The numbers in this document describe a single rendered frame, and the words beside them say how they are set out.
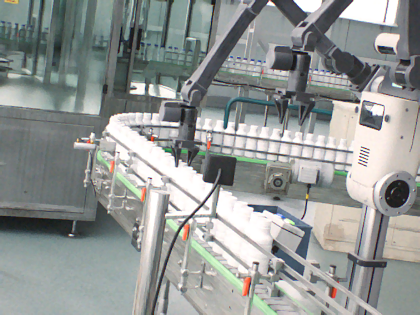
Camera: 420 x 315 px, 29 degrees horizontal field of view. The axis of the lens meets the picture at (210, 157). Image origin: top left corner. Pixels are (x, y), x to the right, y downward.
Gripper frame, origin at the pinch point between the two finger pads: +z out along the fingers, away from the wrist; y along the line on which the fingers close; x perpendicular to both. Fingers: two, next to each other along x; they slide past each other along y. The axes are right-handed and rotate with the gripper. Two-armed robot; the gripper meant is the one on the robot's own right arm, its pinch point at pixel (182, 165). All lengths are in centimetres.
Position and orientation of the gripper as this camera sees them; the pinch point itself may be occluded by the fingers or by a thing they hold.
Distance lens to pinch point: 277.4
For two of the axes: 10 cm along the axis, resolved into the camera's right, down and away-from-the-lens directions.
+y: -9.3, -0.7, -3.6
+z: -1.4, 9.8, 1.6
